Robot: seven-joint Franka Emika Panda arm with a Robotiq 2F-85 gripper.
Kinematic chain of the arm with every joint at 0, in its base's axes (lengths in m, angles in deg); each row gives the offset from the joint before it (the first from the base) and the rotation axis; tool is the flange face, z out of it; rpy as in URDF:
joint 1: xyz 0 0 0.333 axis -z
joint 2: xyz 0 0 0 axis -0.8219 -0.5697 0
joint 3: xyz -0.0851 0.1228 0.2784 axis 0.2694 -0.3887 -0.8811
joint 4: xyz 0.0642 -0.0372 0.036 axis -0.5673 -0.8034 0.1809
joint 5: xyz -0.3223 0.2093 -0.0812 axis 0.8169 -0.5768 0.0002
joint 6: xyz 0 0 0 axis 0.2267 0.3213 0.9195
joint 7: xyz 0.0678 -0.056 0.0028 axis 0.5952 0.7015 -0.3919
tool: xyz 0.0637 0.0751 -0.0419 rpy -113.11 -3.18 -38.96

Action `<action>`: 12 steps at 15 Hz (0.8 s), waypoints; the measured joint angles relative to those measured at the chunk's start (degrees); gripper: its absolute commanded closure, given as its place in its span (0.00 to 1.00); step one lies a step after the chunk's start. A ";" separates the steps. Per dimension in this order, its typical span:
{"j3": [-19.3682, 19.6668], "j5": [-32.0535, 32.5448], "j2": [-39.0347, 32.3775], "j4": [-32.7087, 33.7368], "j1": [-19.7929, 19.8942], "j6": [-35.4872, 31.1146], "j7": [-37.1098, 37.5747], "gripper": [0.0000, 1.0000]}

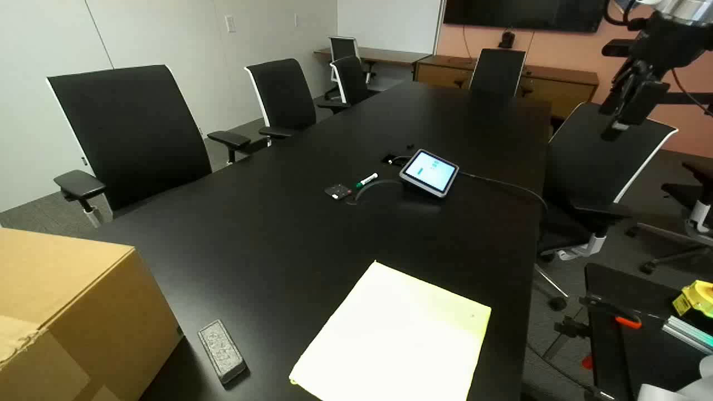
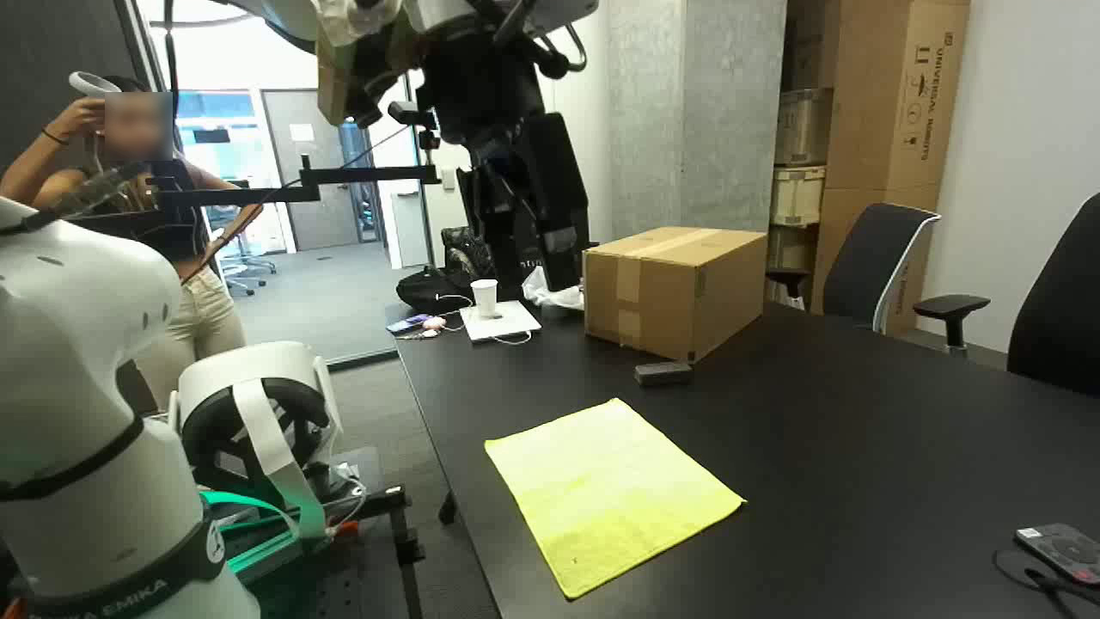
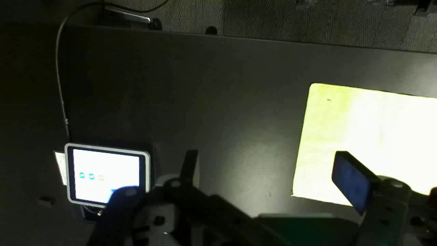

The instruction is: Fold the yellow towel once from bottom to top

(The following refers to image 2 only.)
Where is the gray swivel chair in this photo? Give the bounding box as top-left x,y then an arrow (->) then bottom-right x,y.
216,234 -> 281,303

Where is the black bag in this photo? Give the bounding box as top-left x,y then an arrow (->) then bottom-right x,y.
390,263 -> 479,316

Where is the person right forearm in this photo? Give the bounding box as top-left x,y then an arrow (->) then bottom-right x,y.
0,121 -> 88,215

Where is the yellow terry towel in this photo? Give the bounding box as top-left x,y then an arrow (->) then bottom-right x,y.
481,396 -> 748,601

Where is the green clamp bar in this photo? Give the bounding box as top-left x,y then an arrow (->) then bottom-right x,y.
197,483 -> 335,589

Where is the black equipment cart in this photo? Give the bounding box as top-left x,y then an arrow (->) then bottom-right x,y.
245,444 -> 430,619

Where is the white VR controller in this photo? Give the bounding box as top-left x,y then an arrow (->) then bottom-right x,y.
64,66 -> 122,101

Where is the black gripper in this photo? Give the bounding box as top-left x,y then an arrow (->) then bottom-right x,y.
424,33 -> 593,292

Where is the gray door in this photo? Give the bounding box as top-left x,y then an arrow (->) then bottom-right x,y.
256,88 -> 388,260

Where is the person in dark top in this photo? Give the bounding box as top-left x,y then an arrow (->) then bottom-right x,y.
95,88 -> 267,405

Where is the metal shelf with boxes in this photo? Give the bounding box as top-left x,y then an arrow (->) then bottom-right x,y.
763,83 -> 830,315

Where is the black camera boom stand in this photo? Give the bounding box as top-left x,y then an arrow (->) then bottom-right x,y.
185,101 -> 449,215

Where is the white VR headset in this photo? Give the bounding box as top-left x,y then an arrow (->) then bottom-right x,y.
169,339 -> 347,520

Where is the small dark phone device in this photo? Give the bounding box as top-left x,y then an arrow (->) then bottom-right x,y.
1012,520 -> 1100,589

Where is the person right hand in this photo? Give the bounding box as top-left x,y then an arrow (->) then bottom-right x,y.
45,96 -> 104,144

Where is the small white blue packet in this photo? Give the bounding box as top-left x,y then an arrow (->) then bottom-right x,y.
386,315 -> 453,344

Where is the white flat box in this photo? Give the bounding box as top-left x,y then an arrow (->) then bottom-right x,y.
457,299 -> 547,349

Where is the tall brown cardboard carton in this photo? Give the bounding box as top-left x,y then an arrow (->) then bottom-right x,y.
806,0 -> 976,339

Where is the white paper cup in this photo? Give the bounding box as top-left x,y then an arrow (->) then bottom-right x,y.
466,277 -> 503,324

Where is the brown cardboard box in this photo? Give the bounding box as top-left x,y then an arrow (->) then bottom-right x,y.
580,225 -> 768,366

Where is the black office chair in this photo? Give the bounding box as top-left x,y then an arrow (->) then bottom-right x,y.
821,199 -> 994,354
1003,190 -> 1100,402

